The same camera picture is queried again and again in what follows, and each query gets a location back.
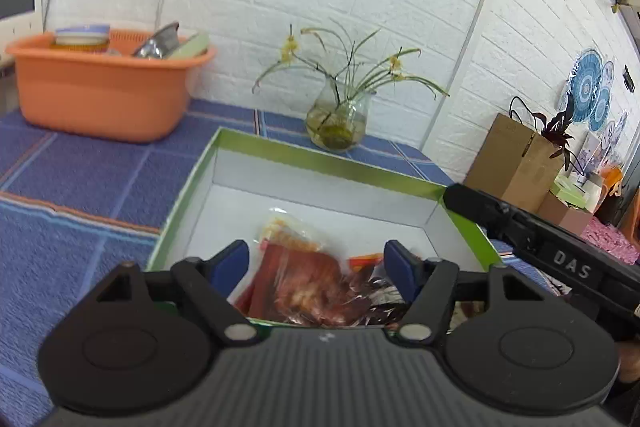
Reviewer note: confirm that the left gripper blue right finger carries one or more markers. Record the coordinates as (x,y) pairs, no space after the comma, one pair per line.
(427,286)

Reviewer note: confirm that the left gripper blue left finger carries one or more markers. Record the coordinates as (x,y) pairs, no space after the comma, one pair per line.
(207,284)

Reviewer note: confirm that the dark red meat snack packet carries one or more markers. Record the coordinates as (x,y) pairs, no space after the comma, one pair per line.
(306,288)

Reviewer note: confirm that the green cardboard box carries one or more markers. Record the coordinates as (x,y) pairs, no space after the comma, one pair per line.
(240,180)

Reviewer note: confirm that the brown cardboard box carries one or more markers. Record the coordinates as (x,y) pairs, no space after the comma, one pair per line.
(514,164)

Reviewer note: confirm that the dark purple leaf plant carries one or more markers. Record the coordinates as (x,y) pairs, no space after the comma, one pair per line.
(553,130)

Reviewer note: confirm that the glass vase with plant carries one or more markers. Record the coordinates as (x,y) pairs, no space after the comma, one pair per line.
(337,121)

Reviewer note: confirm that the orange plastic basin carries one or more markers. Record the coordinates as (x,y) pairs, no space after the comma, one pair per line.
(108,96)

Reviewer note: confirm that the pale green plastic item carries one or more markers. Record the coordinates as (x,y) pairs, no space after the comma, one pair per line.
(193,47)

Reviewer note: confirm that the metal bowl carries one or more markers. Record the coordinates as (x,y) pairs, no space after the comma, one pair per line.
(162,43)

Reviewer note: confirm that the jar with blue lid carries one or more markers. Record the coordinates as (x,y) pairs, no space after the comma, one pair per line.
(83,38)

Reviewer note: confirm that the blue paper wall fan decoration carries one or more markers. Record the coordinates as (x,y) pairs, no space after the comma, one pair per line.
(590,88)

